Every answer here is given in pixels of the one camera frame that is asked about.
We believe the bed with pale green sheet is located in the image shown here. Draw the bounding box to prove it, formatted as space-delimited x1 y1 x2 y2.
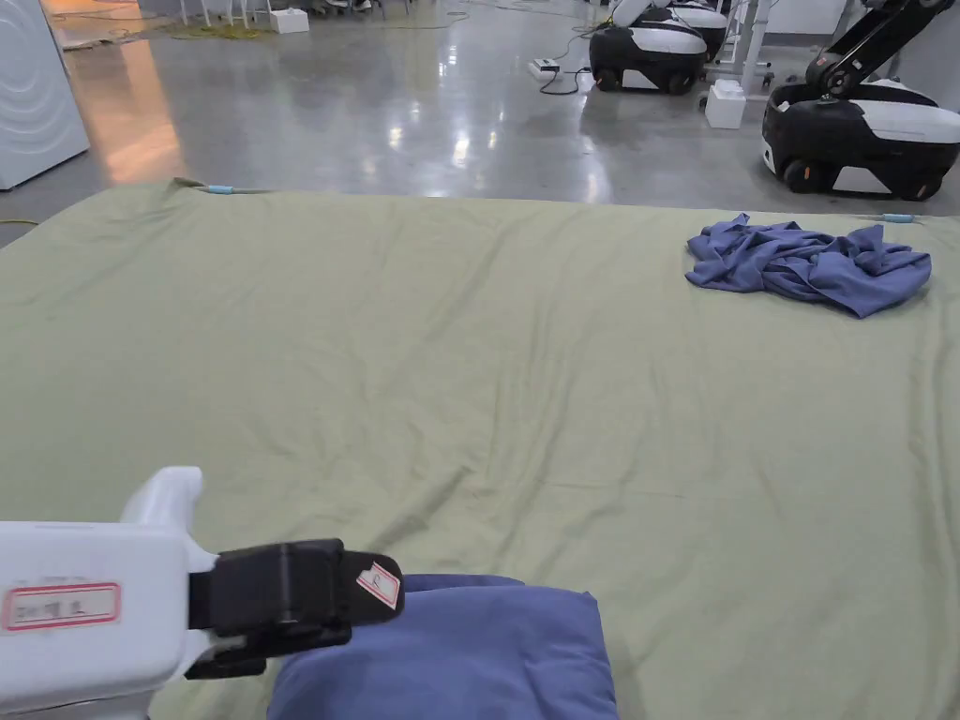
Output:
0 177 960 720

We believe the white desk frame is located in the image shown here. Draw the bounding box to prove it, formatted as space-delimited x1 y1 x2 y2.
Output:
718 0 776 93

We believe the dark blue garment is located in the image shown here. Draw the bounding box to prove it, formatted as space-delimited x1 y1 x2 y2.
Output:
267 574 620 720

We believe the crumpled dark blue shirt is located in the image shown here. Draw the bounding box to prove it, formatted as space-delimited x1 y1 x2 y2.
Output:
684 213 934 320

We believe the white foam box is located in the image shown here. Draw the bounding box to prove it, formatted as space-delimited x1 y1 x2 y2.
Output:
704 78 748 131

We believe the black and white wheeled robot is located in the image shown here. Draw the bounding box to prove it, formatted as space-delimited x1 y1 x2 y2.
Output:
760 0 960 203
588 0 710 97
666 0 732 55

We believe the white washing machine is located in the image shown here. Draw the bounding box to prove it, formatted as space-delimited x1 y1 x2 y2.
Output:
0 0 92 193

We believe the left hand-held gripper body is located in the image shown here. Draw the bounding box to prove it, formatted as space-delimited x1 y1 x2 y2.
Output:
0 466 348 720

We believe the yellow cable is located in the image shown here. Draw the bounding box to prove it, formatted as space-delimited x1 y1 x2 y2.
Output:
166 21 252 43

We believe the black cable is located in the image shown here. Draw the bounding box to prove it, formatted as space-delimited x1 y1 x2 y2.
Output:
539 67 595 98

